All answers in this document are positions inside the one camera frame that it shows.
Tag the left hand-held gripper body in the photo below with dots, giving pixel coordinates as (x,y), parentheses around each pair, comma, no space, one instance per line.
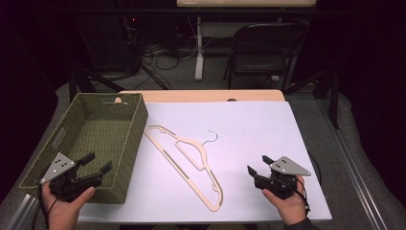
(68,187)

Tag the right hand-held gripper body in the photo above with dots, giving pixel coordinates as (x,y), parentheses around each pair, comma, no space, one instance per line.
(281,183)

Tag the person's left hand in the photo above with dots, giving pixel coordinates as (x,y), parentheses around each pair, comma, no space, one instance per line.
(63,212)

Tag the person's right hand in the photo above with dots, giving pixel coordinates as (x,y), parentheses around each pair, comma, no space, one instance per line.
(292,207)

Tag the white table cover sheet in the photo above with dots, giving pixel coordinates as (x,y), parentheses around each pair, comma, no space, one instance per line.
(255,134)

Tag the green woven basket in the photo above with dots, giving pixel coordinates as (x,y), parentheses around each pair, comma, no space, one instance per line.
(105,134)

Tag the beige plastic hanger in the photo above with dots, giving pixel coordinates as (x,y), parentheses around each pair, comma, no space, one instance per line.
(217,207)

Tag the black stand legs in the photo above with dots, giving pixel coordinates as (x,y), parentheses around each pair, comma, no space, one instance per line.
(333,96)
(81,80)

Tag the black folding chair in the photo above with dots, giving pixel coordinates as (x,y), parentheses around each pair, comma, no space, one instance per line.
(268,30)

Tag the desk with white leg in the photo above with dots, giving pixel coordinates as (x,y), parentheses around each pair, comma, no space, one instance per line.
(199,48)

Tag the aluminium floor rail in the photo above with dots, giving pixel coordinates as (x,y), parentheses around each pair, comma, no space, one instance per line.
(354,166)
(22,212)

